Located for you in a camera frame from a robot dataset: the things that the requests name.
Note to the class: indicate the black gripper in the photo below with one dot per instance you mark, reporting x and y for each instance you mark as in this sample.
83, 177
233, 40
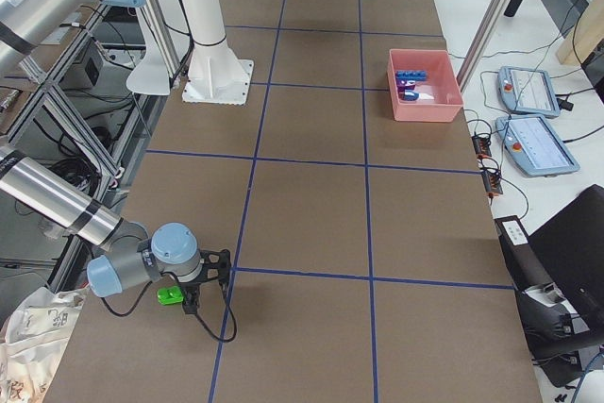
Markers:
190, 291

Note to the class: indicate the green toy block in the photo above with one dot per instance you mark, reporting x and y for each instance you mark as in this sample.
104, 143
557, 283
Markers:
167, 296

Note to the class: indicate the long blue toy block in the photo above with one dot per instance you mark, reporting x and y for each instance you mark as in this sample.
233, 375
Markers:
416, 75

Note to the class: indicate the small blue toy block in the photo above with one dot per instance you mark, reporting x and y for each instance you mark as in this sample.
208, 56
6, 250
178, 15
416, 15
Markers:
409, 96

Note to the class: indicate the purple curved toy block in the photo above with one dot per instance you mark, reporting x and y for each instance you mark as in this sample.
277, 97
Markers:
402, 85

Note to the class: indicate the pink plastic box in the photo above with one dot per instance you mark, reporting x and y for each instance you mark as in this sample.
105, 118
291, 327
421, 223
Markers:
440, 98

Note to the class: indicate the white printed bag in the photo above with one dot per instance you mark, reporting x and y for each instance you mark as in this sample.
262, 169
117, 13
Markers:
33, 341

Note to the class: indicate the upper teach pendant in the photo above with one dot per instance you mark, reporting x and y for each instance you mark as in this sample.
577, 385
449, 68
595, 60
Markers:
527, 91

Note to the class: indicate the teach pendant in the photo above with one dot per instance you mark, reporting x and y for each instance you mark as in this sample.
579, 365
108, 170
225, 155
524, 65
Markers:
527, 91
534, 146

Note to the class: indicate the orange black usb hub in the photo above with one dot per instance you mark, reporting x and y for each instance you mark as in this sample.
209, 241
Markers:
481, 146

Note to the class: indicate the lower teach pendant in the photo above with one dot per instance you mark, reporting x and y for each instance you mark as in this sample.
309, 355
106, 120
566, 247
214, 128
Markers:
534, 146

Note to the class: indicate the black office chair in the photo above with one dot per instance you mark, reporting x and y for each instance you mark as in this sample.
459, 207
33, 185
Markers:
557, 275

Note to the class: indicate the aluminium frame post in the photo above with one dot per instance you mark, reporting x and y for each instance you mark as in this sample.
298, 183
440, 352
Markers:
485, 31

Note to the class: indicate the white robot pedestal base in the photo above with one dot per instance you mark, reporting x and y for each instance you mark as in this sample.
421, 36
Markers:
215, 75

